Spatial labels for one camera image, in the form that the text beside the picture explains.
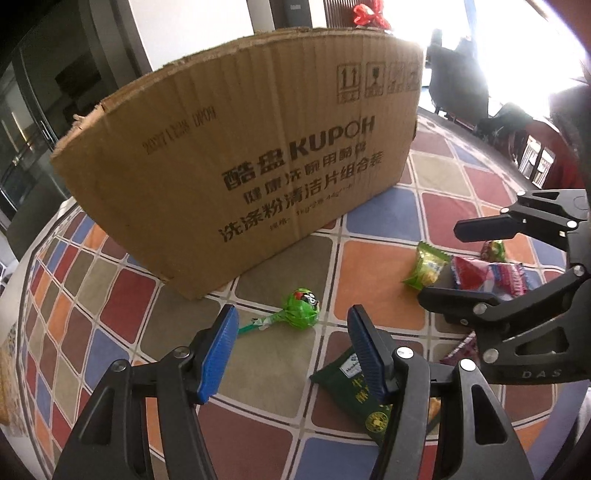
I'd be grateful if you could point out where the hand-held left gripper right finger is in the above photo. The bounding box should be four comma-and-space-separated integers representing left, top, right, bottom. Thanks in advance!
346, 304, 531, 480

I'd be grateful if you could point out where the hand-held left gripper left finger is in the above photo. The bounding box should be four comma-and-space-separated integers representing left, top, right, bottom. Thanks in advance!
52, 304, 240, 480

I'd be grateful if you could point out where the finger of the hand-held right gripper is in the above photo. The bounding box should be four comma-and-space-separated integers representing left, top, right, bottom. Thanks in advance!
418, 265, 591, 385
454, 189, 589, 252

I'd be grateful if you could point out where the red candy packet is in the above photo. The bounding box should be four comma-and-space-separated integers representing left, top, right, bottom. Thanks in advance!
450, 256, 490, 292

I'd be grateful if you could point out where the dark green snack packet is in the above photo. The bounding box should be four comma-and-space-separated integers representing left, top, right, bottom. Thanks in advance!
309, 347, 398, 448

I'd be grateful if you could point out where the pink snack packet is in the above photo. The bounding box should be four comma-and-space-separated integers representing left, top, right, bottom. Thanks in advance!
487, 262, 532, 298

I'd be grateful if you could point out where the green lollipop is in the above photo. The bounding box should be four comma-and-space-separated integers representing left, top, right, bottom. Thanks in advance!
238, 288, 321, 337
480, 240, 508, 264

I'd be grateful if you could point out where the brown cardboard box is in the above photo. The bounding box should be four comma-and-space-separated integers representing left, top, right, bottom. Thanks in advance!
50, 27, 424, 302

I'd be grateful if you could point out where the yellow green snack packet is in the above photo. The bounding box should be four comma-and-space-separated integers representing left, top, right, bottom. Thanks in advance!
401, 241, 451, 291

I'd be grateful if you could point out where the maroon snack packet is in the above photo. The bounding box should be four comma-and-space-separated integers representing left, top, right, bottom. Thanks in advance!
438, 331, 478, 367

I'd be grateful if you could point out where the red garment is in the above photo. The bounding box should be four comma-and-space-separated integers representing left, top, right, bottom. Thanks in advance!
551, 138, 591, 191

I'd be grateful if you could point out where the colourful checkered rug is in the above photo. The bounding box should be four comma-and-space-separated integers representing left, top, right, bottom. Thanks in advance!
18, 113, 591, 480

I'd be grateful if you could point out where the black chair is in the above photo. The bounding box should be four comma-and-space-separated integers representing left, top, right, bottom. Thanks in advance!
427, 28, 490, 123

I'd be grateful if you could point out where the beige patterned tablecloth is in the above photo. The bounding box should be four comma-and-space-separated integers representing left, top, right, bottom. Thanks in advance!
0, 198, 86, 439

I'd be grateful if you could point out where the red ribbon bow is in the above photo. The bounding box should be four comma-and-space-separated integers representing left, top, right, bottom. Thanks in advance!
353, 0, 392, 31

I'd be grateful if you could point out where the glass sliding door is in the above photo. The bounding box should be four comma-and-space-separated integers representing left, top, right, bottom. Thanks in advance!
0, 0, 153, 232

